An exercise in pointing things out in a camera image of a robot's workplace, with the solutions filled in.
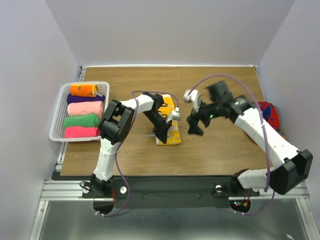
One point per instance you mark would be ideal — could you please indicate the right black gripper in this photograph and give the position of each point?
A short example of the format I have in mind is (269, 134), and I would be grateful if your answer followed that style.
(193, 120)

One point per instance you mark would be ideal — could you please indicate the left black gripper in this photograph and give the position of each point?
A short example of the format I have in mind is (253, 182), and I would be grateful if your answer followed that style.
(160, 131)

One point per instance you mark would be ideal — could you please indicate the yellow patterned towel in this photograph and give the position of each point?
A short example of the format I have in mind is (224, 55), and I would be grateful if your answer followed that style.
(173, 135)

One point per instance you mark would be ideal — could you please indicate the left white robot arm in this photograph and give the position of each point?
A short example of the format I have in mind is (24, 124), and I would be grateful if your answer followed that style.
(114, 127)

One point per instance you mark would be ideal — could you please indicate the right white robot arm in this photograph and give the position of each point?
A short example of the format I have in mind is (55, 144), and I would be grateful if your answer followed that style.
(287, 166)

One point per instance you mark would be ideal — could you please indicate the red blue patterned towel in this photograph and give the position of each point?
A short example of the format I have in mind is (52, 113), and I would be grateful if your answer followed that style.
(270, 114)

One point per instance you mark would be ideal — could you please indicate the green rolled towel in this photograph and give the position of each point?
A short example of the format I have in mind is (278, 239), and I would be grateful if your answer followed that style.
(86, 121)

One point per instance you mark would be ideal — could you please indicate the grey orange-trimmed towel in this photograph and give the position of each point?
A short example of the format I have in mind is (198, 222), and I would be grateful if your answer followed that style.
(282, 133)

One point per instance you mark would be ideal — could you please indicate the hot pink rolled towel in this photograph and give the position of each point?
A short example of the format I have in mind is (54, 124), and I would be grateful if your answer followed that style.
(81, 132)

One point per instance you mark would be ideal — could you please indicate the orange rolled towel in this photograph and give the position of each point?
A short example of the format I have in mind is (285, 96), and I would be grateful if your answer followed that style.
(84, 90)

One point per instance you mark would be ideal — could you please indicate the light pink rolled towel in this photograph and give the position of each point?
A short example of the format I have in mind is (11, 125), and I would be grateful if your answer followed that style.
(85, 108)

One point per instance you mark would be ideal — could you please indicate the purple rolled towel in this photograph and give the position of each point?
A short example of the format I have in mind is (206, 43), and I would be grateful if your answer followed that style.
(79, 99)

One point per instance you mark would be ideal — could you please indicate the white plastic basket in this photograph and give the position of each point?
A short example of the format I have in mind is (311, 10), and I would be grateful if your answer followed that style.
(57, 131)

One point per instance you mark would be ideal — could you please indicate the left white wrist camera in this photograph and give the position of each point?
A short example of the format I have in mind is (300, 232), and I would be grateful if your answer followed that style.
(175, 114)

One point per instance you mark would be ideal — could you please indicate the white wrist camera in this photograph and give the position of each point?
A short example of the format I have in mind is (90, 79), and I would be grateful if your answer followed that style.
(175, 114)
(194, 97)

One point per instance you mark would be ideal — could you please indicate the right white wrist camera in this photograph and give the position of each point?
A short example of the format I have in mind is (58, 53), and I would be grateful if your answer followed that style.
(194, 97)

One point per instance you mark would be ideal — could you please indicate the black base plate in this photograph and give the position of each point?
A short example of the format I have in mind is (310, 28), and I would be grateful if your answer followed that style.
(151, 192)

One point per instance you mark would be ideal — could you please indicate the aluminium frame rail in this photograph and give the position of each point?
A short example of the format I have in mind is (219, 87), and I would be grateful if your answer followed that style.
(61, 190)

